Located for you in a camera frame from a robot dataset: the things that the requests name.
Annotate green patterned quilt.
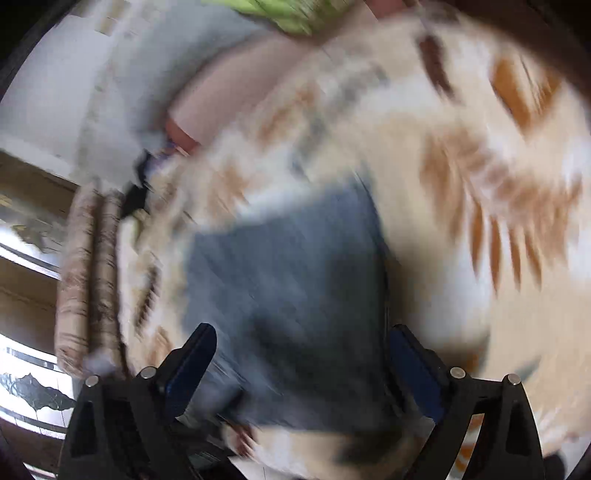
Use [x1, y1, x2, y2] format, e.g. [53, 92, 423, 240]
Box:
[203, 0, 356, 35]

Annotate pink bed sheet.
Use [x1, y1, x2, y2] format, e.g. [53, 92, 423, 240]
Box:
[166, 32, 324, 153]

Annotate striped beige bolster cushion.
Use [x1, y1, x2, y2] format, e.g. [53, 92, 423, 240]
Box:
[55, 185, 105, 374]
[99, 191, 129, 370]

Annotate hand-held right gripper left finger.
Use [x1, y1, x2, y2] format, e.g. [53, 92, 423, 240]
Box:
[59, 322, 218, 480]

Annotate grey-blue denim pants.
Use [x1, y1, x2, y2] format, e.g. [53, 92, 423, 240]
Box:
[182, 178, 402, 435]

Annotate cream leaf-print blanket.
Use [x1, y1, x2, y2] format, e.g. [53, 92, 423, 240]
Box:
[115, 4, 591, 480]

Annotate black cloth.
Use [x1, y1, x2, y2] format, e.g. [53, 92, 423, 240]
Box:
[131, 150, 155, 217]

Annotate grey quilted bedspread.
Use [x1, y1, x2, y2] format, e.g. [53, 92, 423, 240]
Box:
[106, 28, 259, 144]

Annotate person's left hand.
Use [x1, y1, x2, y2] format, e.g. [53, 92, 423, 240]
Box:
[222, 422, 260, 459]

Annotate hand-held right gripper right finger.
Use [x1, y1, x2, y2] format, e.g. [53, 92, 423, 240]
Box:
[389, 324, 546, 480]

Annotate wooden cabinet with glass panels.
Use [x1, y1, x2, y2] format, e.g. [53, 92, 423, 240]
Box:
[0, 148, 93, 480]

